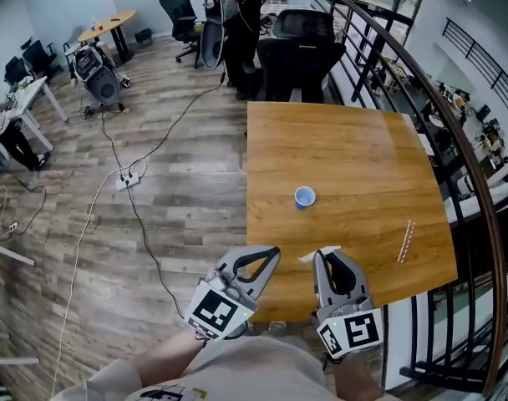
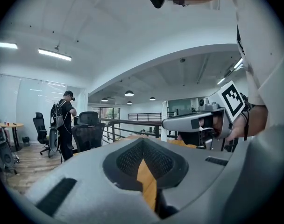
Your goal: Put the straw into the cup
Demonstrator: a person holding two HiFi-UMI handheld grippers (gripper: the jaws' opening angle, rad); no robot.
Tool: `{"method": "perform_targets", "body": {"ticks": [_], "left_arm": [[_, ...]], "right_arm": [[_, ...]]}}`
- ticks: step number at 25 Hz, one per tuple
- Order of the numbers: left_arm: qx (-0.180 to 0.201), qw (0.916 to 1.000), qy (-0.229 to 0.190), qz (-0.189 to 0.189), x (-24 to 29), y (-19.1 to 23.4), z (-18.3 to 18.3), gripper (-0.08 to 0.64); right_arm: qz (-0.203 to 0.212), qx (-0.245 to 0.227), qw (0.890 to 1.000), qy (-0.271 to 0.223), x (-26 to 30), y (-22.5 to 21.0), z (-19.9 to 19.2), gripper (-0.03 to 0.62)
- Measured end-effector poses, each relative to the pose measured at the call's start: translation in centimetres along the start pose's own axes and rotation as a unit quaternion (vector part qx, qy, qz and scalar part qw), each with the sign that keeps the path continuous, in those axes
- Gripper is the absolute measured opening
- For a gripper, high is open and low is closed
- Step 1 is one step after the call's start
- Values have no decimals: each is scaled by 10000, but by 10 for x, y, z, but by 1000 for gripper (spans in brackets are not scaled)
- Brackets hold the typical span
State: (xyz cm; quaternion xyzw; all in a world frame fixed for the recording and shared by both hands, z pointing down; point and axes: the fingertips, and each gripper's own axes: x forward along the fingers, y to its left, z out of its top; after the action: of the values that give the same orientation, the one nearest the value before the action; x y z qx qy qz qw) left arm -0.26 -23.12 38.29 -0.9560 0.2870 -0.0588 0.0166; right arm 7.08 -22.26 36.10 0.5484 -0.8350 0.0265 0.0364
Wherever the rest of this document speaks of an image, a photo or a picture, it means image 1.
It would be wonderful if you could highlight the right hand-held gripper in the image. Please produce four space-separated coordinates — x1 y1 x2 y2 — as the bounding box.
312 248 385 360

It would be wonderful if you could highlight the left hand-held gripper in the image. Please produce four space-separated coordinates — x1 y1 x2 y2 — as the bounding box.
183 244 282 343

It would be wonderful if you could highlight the blue cup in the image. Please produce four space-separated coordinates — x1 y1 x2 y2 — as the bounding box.
293 185 318 211

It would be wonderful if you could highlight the striped paper straw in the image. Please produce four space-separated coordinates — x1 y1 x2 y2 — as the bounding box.
397 219 416 263

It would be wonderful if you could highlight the person's left forearm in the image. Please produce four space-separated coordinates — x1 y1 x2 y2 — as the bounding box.
130 334 207 388

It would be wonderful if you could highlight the person's right forearm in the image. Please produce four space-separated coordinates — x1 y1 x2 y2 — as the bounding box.
325 355 383 401

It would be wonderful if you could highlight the person's beige shirt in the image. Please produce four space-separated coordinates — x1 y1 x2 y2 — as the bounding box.
51 335 401 401

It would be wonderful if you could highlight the black mesh office chair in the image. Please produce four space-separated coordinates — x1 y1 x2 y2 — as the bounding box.
256 38 347 104
273 8 337 45

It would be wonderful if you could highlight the grey backpack rig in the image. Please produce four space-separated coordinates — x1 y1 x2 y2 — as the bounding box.
69 42 132 112
200 0 241 71

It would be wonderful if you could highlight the dark desk with white leg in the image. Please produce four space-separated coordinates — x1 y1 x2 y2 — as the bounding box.
0 238 36 269

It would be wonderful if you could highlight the white desk beam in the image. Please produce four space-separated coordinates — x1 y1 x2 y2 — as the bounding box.
0 355 40 366

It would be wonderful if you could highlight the black balcony railing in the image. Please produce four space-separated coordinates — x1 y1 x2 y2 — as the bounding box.
441 17 508 114

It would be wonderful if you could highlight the round wooden table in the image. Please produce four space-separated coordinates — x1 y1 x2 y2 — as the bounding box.
77 8 137 66

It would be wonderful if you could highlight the black cable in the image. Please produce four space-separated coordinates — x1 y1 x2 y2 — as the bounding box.
126 181 186 319
128 71 228 175
99 109 128 179
3 169 48 241

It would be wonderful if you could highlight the white cable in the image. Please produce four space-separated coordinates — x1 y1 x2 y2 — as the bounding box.
48 159 149 398

